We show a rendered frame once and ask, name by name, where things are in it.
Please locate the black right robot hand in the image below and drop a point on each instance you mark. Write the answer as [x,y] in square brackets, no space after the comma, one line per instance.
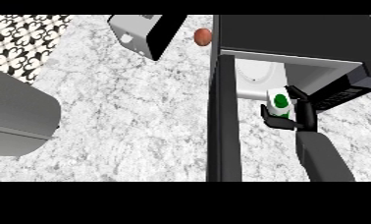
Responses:
[307,113]

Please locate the white green milk carton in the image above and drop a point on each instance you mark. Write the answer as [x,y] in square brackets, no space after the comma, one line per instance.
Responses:
[279,102]

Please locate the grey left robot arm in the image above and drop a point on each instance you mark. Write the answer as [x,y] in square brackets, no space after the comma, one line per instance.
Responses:
[24,116]

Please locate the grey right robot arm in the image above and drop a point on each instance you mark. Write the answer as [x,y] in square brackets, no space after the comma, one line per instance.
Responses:
[323,157]

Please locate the dark grey microwave door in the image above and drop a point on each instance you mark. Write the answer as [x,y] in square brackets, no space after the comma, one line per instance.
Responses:
[225,120]

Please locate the dark grey microwave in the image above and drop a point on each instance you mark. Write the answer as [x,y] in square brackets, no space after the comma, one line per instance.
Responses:
[291,54]

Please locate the brown egg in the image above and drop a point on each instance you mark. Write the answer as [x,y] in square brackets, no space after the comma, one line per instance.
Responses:
[204,37]

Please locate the grey black toaster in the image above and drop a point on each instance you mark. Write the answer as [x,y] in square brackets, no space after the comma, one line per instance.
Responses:
[145,33]

